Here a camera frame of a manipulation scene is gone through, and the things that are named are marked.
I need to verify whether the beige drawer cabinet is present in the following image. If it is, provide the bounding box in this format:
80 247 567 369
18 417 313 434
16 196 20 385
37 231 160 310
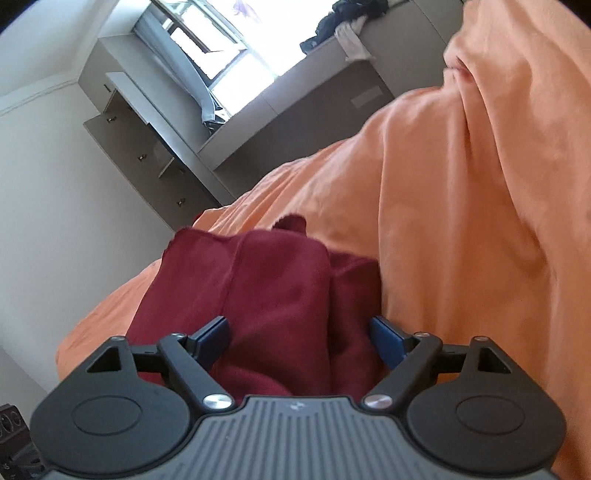
78 37 225 213

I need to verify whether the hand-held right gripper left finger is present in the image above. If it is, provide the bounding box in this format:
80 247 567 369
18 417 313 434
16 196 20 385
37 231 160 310
85 316 236 412

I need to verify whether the dark red garment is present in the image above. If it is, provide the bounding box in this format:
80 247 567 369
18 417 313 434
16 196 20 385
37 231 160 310
127 215 386 402

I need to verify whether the orange bed sheet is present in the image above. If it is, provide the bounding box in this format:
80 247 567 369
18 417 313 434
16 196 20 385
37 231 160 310
55 0 591 480

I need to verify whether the window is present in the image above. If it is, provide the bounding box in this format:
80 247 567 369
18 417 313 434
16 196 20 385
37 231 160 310
134 0 335 130

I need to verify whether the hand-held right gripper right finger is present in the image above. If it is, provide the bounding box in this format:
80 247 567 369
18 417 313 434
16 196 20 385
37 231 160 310
362 316 513 410

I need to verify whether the black clothes pile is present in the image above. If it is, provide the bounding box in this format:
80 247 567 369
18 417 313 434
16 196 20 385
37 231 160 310
300 0 389 54

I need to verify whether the black device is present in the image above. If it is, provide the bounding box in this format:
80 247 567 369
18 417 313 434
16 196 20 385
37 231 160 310
0 403 43 480

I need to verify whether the white cloth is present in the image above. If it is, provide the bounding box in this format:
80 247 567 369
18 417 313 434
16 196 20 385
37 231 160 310
335 18 376 63

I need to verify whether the light blue curtain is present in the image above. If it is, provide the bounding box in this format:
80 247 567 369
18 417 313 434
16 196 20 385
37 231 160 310
139 9 227 125

